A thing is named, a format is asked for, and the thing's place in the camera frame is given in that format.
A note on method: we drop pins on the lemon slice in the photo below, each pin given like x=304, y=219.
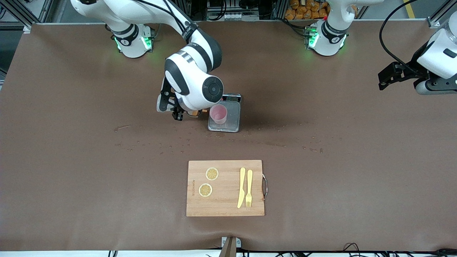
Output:
x=212, y=174
x=205, y=190

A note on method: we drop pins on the wooden cutting board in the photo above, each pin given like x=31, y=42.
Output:
x=225, y=203

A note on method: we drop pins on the pink plastic cup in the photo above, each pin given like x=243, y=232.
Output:
x=218, y=114

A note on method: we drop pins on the grey digital kitchen scale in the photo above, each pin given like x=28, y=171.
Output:
x=234, y=119

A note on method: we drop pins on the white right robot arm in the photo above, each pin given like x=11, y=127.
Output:
x=192, y=82

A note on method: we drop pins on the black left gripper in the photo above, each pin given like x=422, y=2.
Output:
x=410, y=70

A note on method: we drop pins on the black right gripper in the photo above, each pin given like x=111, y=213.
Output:
x=177, y=115

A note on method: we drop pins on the aluminium frame post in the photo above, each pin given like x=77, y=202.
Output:
x=44, y=10
x=433, y=22

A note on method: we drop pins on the orange packaged snacks pile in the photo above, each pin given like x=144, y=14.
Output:
x=303, y=12

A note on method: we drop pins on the white socket strip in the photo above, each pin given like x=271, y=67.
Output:
x=232, y=15

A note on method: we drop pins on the yellow plastic knife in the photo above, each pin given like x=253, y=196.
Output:
x=242, y=178

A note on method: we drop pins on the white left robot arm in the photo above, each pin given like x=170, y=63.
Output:
x=330, y=35

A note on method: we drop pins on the yellow plastic fork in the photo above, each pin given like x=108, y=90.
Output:
x=249, y=178

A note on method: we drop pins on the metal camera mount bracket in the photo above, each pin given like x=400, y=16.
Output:
x=230, y=250

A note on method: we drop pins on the translucent orange-capped sauce bottle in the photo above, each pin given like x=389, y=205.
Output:
x=194, y=113

